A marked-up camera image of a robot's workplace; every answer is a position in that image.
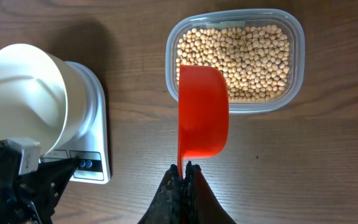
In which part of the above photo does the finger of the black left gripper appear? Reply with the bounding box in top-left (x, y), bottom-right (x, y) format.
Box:
top-left (37, 157), bottom-right (80, 199)

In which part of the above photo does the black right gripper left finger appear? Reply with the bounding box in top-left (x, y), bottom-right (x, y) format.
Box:
top-left (138, 164), bottom-right (181, 224)

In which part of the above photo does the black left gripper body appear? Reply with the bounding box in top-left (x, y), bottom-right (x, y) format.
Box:
top-left (0, 142), bottom-right (60, 223)

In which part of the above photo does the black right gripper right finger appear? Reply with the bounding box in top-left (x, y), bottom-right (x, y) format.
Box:
top-left (183, 161), bottom-right (235, 224)

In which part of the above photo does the red plastic measuring scoop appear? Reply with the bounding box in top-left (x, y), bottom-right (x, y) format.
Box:
top-left (177, 65), bottom-right (229, 177)

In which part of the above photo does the pile of dried soybeans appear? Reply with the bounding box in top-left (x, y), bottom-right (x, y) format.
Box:
top-left (175, 25), bottom-right (290, 102)

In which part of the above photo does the white digital kitchen scale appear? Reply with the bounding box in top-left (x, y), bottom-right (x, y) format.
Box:
top-left (40, 61), bottom-right (111, 184)

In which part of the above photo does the white round bowl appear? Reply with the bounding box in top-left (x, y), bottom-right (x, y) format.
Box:
top-left (0, 44), bottom-right (87, 154)

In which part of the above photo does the clear plastic food container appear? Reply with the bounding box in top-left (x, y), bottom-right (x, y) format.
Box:
top-left (165, 9), bottom-right (305, 114)

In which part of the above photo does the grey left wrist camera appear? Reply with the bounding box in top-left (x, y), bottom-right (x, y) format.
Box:
top-left (2, 137), bottom-right (41, 175)

